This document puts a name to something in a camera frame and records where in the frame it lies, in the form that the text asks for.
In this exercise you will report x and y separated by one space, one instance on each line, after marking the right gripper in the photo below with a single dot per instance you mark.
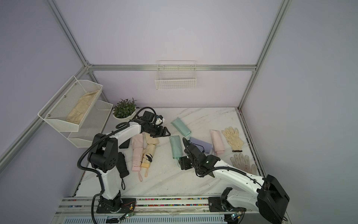
184 161

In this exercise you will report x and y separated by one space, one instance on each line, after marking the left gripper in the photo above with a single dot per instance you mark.
160 133

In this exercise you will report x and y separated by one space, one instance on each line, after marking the yellow umbrella sleeve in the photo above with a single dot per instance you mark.
150 140

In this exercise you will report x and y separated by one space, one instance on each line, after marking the pink umbrella sleeve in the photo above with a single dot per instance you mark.
137 141

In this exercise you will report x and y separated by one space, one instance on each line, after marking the green umbrella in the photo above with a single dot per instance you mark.
182 128
176 147

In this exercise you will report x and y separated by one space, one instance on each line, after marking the yellow umbrella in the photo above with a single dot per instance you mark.
147 158

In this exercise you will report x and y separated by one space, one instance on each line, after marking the black umbrella sleeve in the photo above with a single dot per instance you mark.
125 144

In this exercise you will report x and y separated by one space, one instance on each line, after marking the pink umbrella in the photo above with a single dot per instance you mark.
218 145
137 161

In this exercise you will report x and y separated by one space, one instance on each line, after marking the black umbrella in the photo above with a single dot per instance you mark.
122 169

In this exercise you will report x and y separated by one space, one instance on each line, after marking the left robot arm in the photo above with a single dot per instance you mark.
104 159

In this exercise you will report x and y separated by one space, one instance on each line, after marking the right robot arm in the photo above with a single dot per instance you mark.
265 194

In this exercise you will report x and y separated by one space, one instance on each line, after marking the purple umbrella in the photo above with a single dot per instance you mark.
205 147

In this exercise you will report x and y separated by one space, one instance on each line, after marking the potted green plant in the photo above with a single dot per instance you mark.
125 108

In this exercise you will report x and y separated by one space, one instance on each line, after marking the white speckled work glove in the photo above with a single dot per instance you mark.
242 162

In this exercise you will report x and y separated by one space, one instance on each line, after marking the cream work glove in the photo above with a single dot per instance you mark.
233 139

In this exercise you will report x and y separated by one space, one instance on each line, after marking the cream glove in shelf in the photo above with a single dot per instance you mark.
78 112

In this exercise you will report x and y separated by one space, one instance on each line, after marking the white tiered mesh shelf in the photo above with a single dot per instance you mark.
55 112

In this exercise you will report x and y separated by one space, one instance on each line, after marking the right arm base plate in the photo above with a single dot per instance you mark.
217 205

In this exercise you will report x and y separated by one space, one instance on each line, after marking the white wire wall basket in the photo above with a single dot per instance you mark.
175 75

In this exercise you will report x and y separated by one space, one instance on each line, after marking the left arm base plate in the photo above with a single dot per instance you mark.
115 206

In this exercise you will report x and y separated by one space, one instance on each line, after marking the aluminium rail frame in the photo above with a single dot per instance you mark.
152 210

